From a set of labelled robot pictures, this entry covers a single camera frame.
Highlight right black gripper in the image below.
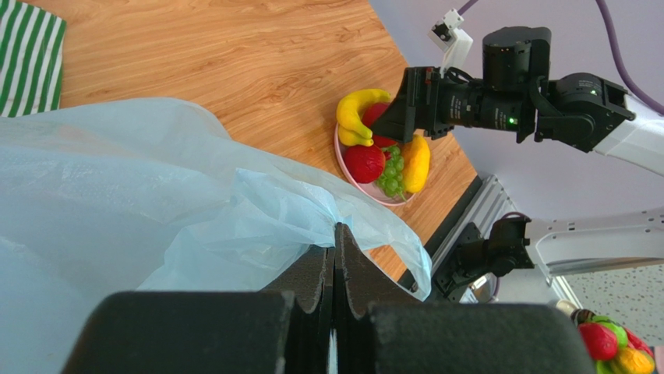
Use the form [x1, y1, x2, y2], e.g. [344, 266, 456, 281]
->
[370, 66, 519, 143]

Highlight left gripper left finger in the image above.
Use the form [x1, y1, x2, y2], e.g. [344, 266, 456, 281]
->
[63, 246, 334, 373]

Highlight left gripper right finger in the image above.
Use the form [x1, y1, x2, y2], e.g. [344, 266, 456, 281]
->
[334, 223, 595, 373]

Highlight red apple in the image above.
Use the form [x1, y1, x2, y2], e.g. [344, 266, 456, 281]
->
[361, 102, 399, 150]

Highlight yellow banana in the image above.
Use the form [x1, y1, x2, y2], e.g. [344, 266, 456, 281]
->
[336, 89, 390, 146]

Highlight red peach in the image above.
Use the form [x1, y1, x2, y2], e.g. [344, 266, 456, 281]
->
[343, 146, 386, 184]

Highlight light blue plastic bag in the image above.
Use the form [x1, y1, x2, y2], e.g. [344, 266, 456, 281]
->
[1, 98, 432, 373]

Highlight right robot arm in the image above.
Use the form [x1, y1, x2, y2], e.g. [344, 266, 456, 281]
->
[372, 26, 663, 302]

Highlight yellow mango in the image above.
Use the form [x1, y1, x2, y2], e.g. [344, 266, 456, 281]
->
[401, 134, 431, 193]

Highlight green grapes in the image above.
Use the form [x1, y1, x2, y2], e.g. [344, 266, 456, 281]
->
[376, 145, 406, 202]

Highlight pink plate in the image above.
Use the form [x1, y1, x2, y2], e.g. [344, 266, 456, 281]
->
[333, 124, 415, 207]

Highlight fruit pile on floor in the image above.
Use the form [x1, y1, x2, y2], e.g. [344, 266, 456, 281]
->
[570, 309, 657, 374]

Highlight green striped cloth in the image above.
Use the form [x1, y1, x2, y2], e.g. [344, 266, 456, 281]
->
[1, 0, 66, 118]

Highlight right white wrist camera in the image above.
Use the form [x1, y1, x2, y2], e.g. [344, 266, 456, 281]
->
[428, 9, 473, 76]

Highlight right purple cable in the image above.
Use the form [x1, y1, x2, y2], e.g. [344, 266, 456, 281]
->
[456, 0, 664, 116]

